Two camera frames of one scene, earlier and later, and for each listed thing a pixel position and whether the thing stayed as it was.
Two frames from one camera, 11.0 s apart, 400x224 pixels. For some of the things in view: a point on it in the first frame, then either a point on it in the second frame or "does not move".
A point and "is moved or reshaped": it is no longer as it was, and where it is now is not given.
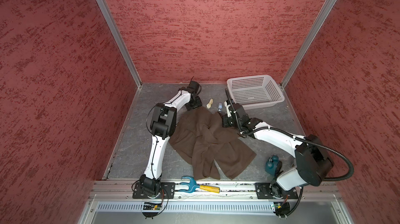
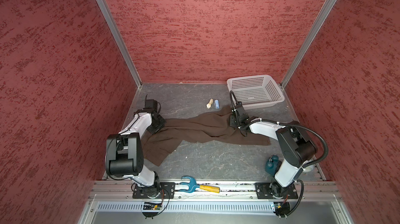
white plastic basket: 255,91 does not move
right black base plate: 273,190 does not move
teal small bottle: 271,164 does not move
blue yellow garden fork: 194,187 does not move
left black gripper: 198,103 -> 162,122
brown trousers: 201,138 is moved or reshaped
